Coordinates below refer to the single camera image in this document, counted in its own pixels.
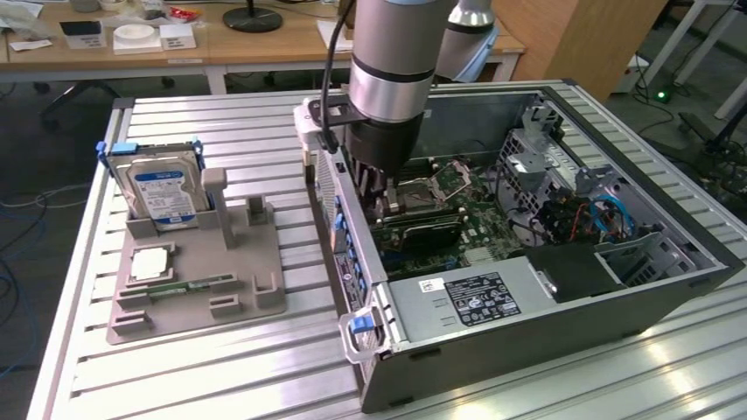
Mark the open black PC case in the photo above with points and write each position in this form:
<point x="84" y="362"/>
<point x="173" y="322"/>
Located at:
<point x="526" y="350"/>

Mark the wooden desk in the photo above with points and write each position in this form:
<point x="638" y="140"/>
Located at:
<point x="263" y="48"/>

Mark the silver CPU chip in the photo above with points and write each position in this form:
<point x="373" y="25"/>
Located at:
<point x="151" y="264"/>

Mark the grey cup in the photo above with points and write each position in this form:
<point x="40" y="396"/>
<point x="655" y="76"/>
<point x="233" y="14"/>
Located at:
<point x="87" y="5"/>

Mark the white box with red button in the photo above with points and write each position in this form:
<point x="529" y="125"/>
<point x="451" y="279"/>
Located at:
<point x="633" y="74"/>

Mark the grey printed parts rack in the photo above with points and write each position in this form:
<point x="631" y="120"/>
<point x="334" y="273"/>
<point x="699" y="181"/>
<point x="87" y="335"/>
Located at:
<point x="193" y="315"/>

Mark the grey power supply with label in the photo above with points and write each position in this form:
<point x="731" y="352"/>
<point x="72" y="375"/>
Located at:
<point x="421" y="315"/>

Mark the white box with black top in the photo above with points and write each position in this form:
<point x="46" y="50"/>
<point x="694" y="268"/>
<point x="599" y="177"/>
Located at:
<point x="82" y="37"/>

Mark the graphics card with black fan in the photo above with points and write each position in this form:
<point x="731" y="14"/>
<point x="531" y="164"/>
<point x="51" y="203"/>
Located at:
<point x="429" y="238"/>

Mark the grey disk bay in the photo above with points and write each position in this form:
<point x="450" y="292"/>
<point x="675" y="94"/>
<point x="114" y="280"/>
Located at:
<point x="647" y="258"/>

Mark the white paper stack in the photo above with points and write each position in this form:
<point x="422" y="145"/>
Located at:
<point x="322" y="37"/>

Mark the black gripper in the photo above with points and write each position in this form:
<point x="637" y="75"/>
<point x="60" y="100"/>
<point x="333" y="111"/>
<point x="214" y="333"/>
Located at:
<point x="382" y="144"/>

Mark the metal socket cover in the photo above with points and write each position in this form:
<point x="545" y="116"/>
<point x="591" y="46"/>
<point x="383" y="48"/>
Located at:
<point x="454" y="175"/>

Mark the wooden cabinet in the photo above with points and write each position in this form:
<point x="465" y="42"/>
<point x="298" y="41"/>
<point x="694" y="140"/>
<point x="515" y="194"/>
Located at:
<point x="583" y="44"/>

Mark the clear plastic bag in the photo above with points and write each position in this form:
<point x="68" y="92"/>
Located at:
<point x="23" y="22"/>

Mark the CPU socket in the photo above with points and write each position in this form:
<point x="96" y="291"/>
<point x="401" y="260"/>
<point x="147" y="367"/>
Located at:
<point x="419" y="194"/>

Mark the white table frame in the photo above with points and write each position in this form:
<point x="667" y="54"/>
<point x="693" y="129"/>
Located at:
<point x="695" y="41"/>

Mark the white tape roll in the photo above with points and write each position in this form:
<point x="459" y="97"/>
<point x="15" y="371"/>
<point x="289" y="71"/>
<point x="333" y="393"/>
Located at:
<point x="112" y="4"/>

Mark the perforated metal disk bay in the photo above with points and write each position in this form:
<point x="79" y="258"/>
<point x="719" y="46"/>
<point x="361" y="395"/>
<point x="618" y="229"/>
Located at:
<point x="531" y="170"/>

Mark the green RAM stick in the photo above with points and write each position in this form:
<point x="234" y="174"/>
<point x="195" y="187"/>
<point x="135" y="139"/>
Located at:
<point x="187" y="286"/>

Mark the black office chair base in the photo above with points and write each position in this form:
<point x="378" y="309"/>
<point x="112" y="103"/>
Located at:
<point x="76" y="94"/>

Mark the white round dish block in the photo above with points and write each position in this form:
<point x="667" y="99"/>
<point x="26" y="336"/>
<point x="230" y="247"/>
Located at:
<point x="137" y="41"/>

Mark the red packet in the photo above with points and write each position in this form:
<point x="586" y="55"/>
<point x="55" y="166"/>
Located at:
<point x="183" y="14"/>

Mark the black floor equipment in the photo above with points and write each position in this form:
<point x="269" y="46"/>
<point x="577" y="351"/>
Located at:
<point x="718" y="140"/>

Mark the green motherboard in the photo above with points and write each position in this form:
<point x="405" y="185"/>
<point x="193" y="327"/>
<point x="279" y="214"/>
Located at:
<point x="485" y="227"/>

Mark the black round lamp base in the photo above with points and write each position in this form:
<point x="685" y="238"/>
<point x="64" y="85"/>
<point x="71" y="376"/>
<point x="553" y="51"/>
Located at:
<point x="251" y="22"/>

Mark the black drive connector block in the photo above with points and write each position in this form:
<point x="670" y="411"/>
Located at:
<point x="561" y="219"/>

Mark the small white labelled box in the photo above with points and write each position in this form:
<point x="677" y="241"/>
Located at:
<point x="178" y="37"/>

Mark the black RAM stick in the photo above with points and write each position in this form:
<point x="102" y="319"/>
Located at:
<point x="435" y="219"/>

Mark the white paper card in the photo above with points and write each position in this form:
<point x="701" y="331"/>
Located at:
<point x="30" y="44"/>

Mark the hard disk in blue caddy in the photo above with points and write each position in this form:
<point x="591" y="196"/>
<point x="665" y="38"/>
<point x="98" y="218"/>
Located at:
<point x="161" y="188"/>

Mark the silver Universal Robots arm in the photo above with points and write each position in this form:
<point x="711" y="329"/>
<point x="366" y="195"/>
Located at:
<point x="397" y="52"/>

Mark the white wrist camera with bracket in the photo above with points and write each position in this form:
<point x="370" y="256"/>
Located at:
<point x="305" y="124"/>

